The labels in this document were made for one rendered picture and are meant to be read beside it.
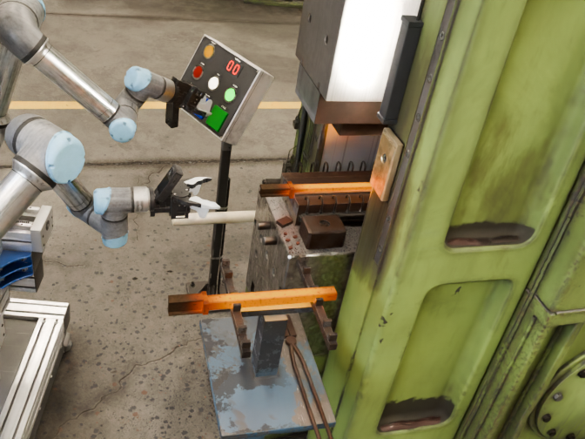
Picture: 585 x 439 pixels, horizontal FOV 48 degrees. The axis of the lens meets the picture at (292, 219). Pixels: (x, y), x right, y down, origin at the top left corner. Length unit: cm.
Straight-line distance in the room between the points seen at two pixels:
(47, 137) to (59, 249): 171
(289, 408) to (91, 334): 135
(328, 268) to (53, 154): 85
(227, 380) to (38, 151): 75
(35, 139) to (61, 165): 9
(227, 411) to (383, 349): 48
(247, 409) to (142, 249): 172
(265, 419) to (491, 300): 76
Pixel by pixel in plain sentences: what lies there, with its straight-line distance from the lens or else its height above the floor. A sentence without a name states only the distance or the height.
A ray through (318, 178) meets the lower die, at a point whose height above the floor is 99.
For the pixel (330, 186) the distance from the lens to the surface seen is 207.
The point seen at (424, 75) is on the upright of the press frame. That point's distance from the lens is 157.
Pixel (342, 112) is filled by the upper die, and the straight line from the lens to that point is 185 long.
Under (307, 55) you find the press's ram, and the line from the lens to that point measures 190.
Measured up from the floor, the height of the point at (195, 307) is 99.
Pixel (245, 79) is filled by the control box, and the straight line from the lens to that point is 232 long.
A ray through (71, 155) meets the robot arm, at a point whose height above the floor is 124.
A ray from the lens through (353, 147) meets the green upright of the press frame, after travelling 226.
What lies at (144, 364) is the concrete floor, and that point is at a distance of 279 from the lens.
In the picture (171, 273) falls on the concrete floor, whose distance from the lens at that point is 318.
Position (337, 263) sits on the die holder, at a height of 88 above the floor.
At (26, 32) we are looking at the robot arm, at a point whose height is 139.
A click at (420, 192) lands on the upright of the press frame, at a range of 158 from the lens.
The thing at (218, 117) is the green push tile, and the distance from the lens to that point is 234.
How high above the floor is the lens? 211
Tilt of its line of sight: 36 degrees down
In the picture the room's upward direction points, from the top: 10 degrees clockwise
